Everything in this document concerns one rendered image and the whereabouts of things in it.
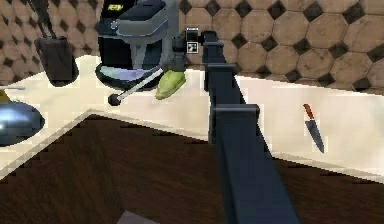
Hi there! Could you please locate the shiny blue round pot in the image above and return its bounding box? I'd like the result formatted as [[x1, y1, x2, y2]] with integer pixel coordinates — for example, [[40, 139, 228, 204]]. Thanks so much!
[[0, 100, 46, 148]]

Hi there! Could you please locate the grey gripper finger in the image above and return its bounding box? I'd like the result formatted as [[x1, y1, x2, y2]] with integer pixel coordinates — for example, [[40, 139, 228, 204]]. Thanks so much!
[[107, 66, 165, 107]]

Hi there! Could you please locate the red handled kitchen knife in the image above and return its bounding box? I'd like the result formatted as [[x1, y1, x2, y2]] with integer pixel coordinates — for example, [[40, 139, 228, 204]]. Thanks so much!
[[302, 103, 326, 155]]

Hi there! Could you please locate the black grey coffee machine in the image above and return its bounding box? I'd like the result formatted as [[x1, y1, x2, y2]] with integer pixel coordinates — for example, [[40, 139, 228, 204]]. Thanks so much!
[[95, 0, 182, 92]]

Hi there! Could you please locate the white topped brown kitchen counter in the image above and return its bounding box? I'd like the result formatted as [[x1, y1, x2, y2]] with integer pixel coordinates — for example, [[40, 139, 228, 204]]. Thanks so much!
[[0, 54, 384, 224]]

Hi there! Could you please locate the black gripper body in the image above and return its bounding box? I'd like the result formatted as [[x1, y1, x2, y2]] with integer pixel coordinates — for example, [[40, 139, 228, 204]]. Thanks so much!
[[170, 35, 188, 72]]

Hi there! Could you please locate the green lettuce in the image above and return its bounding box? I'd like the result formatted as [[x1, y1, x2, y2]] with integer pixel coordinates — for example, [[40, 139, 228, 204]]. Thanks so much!
[[154, 68, 187, 101]]

